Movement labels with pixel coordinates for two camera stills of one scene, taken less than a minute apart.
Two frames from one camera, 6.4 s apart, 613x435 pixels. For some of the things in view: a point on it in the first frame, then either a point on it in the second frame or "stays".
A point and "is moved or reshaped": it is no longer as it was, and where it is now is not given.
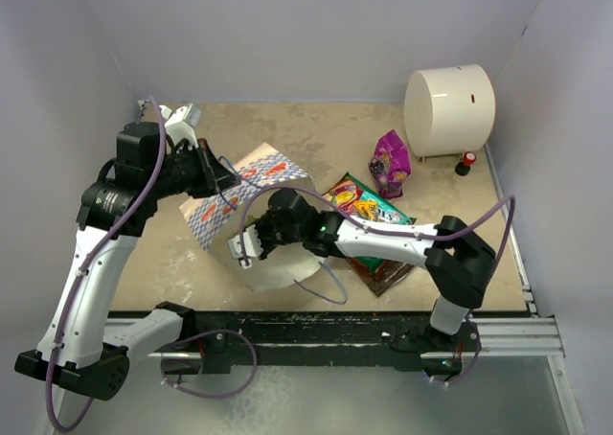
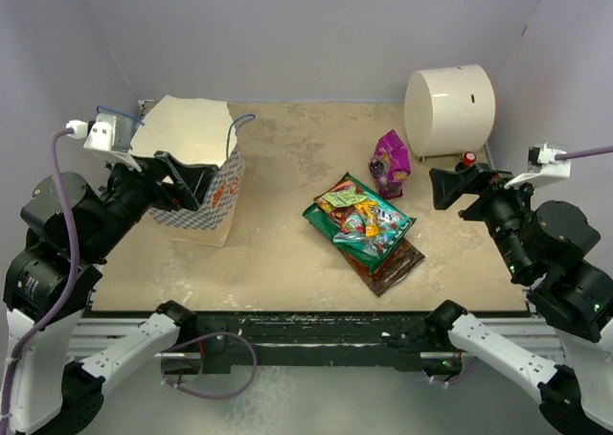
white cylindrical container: [449, 111] stays
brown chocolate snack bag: [388, 273] stays
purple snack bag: [391, 164] stays
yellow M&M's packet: [367, 210] stays
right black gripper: [260, 223] to [446, 184]
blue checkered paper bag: [236, 217] is moved or reshaped
